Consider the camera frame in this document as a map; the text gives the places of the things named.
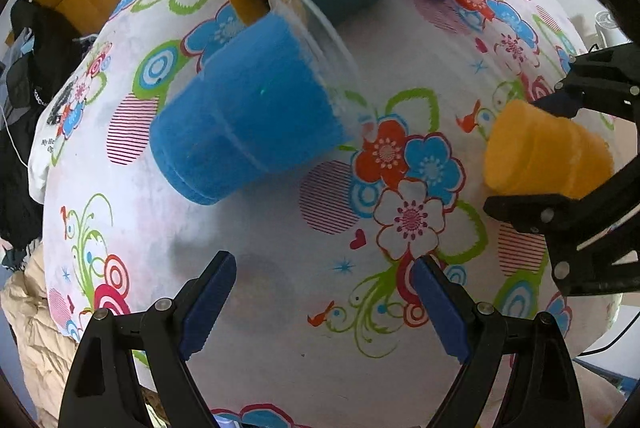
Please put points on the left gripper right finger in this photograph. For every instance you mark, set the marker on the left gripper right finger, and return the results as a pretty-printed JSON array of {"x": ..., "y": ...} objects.
[{"x": 542, "y": 390}]

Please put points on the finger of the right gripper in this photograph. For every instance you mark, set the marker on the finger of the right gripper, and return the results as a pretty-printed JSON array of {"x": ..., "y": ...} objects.
[
  {"x": 606, "y": 81},
  {"x": 585, "y": 238}
]

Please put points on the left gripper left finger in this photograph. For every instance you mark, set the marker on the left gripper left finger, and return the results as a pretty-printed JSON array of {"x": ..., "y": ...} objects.
[{"x": 102, "y": 389}]

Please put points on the orange fuzzy cup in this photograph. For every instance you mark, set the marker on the orange fuzzy cup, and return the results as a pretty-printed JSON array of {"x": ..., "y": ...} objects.
[{"x": 531, "y": 152}]

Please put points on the blue fuzzy cup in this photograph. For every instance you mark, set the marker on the blue fuzzy cup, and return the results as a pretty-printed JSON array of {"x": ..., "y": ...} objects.
[{"x": 275, "y": 97}]

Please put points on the white standing fan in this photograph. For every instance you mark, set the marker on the white standing fan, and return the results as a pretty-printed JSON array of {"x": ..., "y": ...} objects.
[{"x": 608, "y": 31}]

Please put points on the beige quilted jacket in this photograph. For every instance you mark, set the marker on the beige quilted jacket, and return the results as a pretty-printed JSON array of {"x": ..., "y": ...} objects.
[{"x": 45, "y": 354}]

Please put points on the floral tablecloth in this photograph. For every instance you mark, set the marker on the floral tablecloth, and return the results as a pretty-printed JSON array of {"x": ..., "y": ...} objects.
[{"x": 322, "y": 328}]

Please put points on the white printed t-shirt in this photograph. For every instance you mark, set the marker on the white printed t-shirt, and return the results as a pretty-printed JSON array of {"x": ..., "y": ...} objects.
[{"x": 46, "y": 147}]

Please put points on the black clothing pile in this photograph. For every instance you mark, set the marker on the black clothing pile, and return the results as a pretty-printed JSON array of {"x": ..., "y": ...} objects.
[{"x": 46, "y": 50}]

